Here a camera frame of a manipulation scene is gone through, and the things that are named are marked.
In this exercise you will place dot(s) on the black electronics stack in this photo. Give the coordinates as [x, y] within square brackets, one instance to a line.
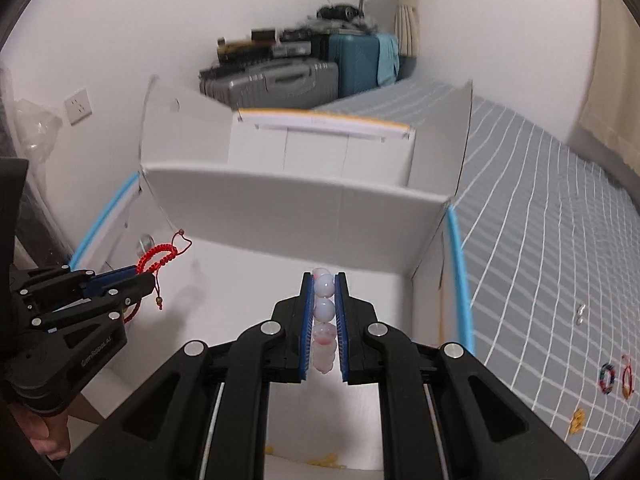
[269, 44]

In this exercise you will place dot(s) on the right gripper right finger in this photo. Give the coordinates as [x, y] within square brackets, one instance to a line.
[443, 414]

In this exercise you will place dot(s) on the grey checked bed sheet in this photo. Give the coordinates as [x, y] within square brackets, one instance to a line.
[543, 230]

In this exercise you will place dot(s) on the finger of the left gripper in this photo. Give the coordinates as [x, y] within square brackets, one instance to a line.
[62, 311]
[24, 283]

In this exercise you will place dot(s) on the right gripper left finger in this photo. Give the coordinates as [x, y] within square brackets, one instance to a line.
[203, 414]

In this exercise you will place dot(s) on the blue orange cardboard box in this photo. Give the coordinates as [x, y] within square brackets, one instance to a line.
[363, 187]

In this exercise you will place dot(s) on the tied beige curtain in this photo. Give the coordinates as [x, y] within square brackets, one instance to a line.
[407, 27]

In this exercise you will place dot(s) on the white pearl beads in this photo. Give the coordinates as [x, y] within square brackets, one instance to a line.
[580, 314]

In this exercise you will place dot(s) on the grey hard case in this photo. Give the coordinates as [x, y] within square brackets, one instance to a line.
[302, 83]

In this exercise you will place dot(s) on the white wall socket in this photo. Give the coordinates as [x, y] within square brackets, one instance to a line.
[78, 107]

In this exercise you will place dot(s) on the person's left hand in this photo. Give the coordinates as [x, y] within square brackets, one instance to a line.
[49, 436]

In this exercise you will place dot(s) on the teal suitcase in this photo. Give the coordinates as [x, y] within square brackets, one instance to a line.
[356, 57]

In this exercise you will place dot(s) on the light blue cloth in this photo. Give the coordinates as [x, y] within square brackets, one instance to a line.
[388, 59]

